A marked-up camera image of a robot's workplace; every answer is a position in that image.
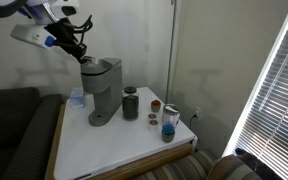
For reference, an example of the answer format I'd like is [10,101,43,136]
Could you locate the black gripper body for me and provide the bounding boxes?
[44,18,87,59]

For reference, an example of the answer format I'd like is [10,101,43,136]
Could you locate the grey coffee maker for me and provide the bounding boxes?
[80,56,122,126]

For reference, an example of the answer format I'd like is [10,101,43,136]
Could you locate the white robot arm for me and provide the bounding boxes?
[0,0,93,64]

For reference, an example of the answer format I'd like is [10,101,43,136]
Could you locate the dark glass coffee jar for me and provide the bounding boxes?
[122,86,139,120]

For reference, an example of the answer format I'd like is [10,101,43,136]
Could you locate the red topped coffee pod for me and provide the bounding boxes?
[151,100,161,112]

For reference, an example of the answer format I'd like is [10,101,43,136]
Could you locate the upper flat coffee pod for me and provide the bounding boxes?
[148,114,157,119]

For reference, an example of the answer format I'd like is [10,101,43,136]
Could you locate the light blue tea box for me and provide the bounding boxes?
[70,88,85,108]

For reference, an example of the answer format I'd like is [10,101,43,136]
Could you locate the white table board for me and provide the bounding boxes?
[53,87,197,180]

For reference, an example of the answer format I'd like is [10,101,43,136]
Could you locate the dark grey sofa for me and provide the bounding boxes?
[0,87,63,180]

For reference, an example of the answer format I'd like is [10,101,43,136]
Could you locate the clear jar silver lid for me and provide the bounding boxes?
[162,104,180,127]

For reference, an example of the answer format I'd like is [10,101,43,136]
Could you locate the metal floor pole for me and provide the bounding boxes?
[165,0,177,103]

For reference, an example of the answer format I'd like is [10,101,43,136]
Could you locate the blue topped small pot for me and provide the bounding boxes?
[161,124,175,143]

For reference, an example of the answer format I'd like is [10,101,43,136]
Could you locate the brown wooden table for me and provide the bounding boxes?
[45,105,193,180]

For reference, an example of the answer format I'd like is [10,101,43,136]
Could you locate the striped sofa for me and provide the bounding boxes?
[131,151,262,180]

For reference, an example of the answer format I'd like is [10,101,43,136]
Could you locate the white window blinds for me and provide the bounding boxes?
[223,14,288,180]

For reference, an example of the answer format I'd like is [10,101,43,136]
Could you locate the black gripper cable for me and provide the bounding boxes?
[68,14,94,46]

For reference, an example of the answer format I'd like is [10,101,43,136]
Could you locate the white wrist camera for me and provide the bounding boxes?
[10,25,56,49]

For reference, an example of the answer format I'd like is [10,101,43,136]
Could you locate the black power cable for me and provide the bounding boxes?
[189,112,199,130]

